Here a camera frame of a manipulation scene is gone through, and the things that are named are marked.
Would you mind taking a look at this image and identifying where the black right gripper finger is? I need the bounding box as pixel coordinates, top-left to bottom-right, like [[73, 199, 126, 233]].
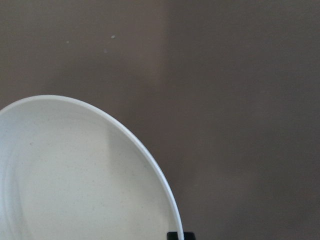
[[166, 231, 196, 240]]

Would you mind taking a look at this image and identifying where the round cream plate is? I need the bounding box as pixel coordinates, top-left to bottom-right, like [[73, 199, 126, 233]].
[[0, 95, 184, 240]]

